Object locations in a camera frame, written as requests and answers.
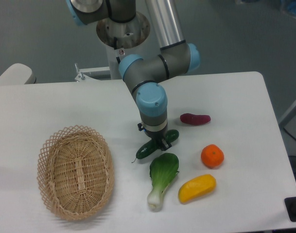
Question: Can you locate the yellow mango slice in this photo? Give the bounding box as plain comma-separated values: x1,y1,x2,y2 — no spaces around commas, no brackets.
178,174,217,204

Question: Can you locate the woven wicker basket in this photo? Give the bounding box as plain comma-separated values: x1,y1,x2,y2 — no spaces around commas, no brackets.
37,125,115,221

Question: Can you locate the black device at table edge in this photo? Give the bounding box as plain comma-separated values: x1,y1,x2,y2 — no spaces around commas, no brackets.
284,197,296,222

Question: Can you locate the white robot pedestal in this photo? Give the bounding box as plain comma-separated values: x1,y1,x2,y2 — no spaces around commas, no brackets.
74,12,151,83

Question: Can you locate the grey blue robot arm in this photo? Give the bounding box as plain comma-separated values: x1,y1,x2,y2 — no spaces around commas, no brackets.
67,0,200,150

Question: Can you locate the white chair armrest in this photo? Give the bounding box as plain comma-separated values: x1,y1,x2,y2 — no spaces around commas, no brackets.
0,63,36,86

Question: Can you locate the purple sweet potato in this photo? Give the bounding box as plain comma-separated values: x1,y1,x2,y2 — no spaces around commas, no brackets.
180,113,211,126

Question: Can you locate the green cucumber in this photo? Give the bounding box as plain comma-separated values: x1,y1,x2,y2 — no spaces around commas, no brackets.
133,129,179,162

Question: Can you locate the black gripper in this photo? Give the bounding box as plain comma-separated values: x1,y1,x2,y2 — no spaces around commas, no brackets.
138,122,172,151

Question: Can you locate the orange tangerine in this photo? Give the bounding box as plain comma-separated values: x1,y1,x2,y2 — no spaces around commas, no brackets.
201,144,225,168

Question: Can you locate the white furniture frame right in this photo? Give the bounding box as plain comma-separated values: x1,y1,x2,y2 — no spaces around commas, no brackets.
278,99,296,129

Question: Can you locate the green bok choy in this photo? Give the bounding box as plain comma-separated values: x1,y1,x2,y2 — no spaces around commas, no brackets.
147,153,179,212

